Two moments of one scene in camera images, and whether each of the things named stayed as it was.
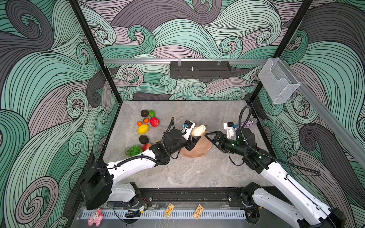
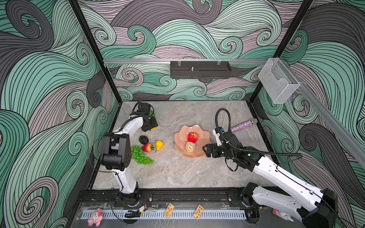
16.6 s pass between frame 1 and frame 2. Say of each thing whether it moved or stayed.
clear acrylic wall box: stayed
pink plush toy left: stayed
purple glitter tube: stayed
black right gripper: moved
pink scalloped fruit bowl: moved
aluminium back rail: stayed
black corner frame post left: stayed
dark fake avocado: stayed
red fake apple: moved
